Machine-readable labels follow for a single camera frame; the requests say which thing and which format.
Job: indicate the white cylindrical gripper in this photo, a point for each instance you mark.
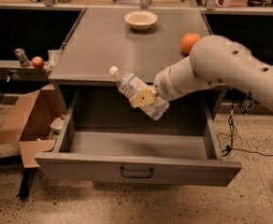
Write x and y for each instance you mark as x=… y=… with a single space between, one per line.
x=163 y=85

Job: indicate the clear plastic water bottle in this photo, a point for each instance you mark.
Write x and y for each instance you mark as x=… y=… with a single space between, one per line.
x=129 y=84

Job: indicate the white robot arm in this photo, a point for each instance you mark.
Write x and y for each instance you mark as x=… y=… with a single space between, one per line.
x=213 y=61

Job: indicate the grey open top drawer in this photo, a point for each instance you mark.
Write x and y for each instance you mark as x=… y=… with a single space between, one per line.
x=181 y=152

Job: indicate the grey cabinet counter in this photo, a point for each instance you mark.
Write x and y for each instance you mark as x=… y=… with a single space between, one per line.
x=103 y=39

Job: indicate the orange fruit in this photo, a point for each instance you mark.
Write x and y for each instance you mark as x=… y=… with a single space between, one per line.
x=188 y=41

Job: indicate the white ceramic bowl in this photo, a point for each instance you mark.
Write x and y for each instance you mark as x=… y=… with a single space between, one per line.
x=141 y=20

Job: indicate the white plastic bag in box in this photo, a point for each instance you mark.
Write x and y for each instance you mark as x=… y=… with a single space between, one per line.
x=57 y=125

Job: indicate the red apple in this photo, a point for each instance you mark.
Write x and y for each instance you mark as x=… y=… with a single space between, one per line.
x=38 y=62

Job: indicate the brown cardboard box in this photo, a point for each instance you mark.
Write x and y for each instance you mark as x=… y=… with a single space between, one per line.
x=28 y=123

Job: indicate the small grey figurine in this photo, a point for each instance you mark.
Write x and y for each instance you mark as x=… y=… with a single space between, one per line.
x=21 y=55

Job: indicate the grey side shelf left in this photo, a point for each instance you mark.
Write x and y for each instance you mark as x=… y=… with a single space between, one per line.
x=12 y=70

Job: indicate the black drawer handle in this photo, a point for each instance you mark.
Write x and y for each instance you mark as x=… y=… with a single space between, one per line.
x=137 y=174

